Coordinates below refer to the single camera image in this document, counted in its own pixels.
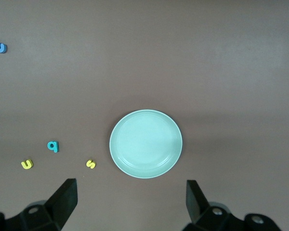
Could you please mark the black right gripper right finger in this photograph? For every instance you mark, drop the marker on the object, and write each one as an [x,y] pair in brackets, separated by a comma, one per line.
[197,204]

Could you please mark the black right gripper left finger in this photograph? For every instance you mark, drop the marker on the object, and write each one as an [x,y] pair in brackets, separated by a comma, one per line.
[60,204]

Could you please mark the green plate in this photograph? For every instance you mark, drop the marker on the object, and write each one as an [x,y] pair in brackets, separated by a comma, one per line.
[144,144]

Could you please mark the yellow letter u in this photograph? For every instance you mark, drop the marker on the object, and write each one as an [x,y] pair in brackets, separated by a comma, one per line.
[27,167]

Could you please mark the brown table cover sheet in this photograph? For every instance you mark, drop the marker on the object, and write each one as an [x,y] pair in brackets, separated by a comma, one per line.
[159,60]

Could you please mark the teal letter q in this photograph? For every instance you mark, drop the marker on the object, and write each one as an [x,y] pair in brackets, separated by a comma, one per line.
[56,148]

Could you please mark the yellow letter s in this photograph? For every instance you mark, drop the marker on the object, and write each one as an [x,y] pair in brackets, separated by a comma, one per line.
[91,164]

